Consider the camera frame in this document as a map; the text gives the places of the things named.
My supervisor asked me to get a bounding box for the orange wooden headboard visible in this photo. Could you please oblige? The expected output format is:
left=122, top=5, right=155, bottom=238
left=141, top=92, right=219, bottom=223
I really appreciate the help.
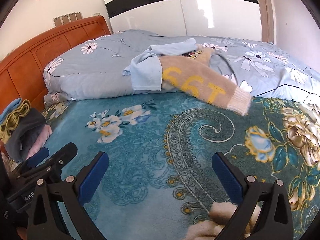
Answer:
left=0, top=15, right=112, bottom=160

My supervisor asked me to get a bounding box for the light blue printed shirt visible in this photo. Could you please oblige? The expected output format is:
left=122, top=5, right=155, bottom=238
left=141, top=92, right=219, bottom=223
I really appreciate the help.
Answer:
left=122, top=38, right=198, bottom=91

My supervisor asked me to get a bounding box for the olive knit sweater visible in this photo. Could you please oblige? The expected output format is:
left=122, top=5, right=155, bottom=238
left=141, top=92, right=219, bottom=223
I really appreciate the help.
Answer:
left=0, top=102, right=32, bottom=144

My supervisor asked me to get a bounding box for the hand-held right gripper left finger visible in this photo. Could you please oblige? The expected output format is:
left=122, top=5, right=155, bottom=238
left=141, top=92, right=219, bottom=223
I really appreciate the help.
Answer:
left=27, top=151, right=109, bottom=240

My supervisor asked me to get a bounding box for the wall switch panel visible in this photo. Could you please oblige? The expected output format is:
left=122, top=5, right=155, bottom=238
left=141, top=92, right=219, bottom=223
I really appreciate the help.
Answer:
left=53, top=11, right=83, bottom=27

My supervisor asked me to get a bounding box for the teal floral blanket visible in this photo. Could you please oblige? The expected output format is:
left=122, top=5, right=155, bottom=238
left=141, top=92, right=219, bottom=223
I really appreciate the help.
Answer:
left=40, top=90, right=320, bottom=240

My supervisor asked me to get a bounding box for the folded pink garment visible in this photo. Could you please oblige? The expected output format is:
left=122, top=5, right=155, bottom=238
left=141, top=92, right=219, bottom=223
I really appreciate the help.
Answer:
left=21, top=125, right=53, bottom=160

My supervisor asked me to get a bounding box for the pale door frame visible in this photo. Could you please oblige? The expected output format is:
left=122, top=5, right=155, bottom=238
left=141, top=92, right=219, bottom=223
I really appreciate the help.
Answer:
left=254, top=0, right=275, bottom=43

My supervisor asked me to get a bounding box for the light blue floral quilt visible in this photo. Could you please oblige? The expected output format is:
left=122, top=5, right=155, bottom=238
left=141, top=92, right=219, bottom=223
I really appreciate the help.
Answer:
left=43, top=29, right=320, bottom=103

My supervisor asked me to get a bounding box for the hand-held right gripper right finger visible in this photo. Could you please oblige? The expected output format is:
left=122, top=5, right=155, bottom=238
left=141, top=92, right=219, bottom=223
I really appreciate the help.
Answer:
left=211, top=152, right=293, bottom=240

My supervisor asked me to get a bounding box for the white and black wardrobe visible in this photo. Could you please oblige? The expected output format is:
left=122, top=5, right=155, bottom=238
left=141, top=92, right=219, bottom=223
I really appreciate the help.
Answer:
left=99, top=0, right=269, bottom=43

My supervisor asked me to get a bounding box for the beige sweater with yellow print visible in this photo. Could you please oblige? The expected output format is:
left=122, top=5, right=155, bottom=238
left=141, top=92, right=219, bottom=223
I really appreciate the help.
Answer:
left=159, top=44, right=252, bottom=117

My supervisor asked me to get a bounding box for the dark grey fleece garment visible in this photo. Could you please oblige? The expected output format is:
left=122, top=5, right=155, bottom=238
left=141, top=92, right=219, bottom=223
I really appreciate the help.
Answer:
left=5, top=110, right=48, bottom=163

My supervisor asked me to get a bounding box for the folded blue garment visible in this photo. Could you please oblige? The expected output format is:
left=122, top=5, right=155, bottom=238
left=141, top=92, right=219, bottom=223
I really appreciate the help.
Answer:
left=0, top=98, right=32, bottom=120

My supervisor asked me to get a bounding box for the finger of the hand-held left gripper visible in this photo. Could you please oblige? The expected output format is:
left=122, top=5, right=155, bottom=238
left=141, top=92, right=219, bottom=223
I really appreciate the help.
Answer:
left=21, top=142, right=78, bottom=183
left=17, top=147, right=50, bottom=173

